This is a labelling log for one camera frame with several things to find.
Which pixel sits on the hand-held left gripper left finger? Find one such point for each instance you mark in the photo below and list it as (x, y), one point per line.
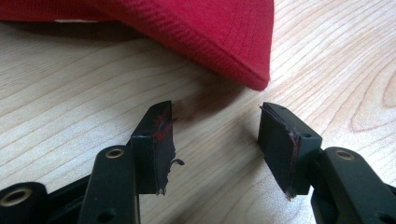
(151, 155)

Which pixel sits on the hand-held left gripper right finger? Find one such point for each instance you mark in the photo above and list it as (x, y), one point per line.
(277, 146)

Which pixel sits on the red cap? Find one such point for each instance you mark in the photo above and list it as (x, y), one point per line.
(193, 28)

